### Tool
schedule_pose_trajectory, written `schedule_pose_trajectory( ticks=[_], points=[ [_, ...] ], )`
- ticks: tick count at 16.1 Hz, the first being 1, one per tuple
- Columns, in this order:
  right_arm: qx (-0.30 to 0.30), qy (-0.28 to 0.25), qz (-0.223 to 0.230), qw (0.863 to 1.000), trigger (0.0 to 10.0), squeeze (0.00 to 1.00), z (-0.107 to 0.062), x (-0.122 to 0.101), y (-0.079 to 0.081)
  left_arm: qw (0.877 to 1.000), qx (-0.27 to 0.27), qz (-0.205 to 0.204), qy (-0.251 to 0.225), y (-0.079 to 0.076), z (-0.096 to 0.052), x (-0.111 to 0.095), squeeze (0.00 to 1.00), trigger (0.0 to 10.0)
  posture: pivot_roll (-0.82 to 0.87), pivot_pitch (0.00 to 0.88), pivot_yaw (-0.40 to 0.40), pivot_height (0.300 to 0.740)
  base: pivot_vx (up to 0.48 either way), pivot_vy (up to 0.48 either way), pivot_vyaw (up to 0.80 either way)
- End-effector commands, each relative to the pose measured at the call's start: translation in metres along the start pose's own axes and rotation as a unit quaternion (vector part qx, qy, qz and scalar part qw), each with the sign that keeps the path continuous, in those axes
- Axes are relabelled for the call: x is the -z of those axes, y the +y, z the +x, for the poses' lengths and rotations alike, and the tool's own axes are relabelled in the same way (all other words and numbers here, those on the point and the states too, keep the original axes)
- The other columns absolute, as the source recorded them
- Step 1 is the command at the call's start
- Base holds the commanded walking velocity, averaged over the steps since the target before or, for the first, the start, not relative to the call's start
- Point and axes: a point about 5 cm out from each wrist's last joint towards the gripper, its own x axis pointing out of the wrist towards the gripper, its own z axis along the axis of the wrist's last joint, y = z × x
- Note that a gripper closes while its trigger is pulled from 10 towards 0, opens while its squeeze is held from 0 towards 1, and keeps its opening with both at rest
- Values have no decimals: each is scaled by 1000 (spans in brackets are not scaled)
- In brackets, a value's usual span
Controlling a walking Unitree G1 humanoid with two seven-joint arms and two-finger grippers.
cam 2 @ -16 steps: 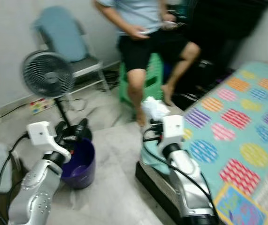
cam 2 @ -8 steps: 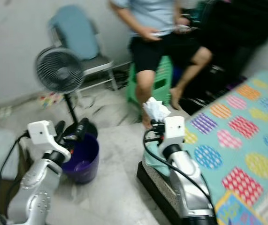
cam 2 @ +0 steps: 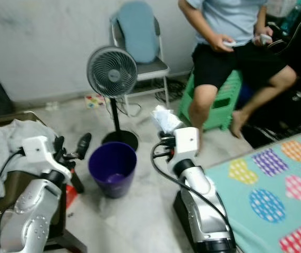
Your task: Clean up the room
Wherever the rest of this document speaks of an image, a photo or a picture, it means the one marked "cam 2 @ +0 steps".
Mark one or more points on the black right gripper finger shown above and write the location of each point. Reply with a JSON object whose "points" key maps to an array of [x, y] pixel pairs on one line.
{"points": [[165, 136]]}

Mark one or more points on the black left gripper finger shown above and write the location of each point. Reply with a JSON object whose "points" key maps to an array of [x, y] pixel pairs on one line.
{"points": [[59, 145], [86, 145]]}

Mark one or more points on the white paper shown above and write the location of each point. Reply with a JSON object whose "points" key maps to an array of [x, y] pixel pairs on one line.
{"points": [[166, 120]]}

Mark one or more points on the white handheld controller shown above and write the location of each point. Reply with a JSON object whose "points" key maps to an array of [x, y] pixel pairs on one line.
{"points": [[264, 39], [230, 44]]}

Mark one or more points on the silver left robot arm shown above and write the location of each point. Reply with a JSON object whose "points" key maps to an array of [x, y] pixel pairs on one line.
{"points": [[29, 226]]}

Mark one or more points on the red box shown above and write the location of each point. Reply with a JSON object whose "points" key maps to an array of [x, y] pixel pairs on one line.
{"points": [[71, 196]]}

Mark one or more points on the purple waste bin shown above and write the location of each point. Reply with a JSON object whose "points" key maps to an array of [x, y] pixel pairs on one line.
{"points": [[118, 168]]}

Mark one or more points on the grey clothes pile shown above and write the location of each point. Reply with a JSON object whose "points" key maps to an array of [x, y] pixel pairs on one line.
{"points": [[8, 147]]}

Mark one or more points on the green plastic stool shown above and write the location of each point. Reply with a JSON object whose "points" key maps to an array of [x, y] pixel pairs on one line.
{"points": [[221, 105]]}

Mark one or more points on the grey metal folding chair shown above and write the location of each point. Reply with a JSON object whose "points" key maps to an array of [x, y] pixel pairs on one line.
{"points": [[150, 67]]}

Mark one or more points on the dark bed base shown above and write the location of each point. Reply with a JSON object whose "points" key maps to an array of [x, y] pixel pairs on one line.
{"points": [[187, 221]]}

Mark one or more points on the teal cushion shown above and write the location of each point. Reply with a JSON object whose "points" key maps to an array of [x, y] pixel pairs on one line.
{"points": [[137, 31]]}

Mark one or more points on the teal blanket colourful shapes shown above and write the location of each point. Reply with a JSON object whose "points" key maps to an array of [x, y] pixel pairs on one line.
{"points": [[266, 205]]}

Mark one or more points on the seated person black shorts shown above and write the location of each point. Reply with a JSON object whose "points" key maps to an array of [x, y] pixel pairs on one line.
{"points": [[224, 21]]}

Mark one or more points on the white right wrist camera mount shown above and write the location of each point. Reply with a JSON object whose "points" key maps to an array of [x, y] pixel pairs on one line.
{"points": [[187, 141]]}

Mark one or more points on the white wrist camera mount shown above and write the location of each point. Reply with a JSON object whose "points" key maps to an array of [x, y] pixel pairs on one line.
{"points": [[187, 141], [37, 150]]}

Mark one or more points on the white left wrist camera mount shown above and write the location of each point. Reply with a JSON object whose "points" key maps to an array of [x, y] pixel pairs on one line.
{"points": [[37, 150]]}

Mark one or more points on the grey pedestal fan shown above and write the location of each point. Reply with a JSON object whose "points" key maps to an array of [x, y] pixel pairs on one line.
{"points": [[112, 71]]}

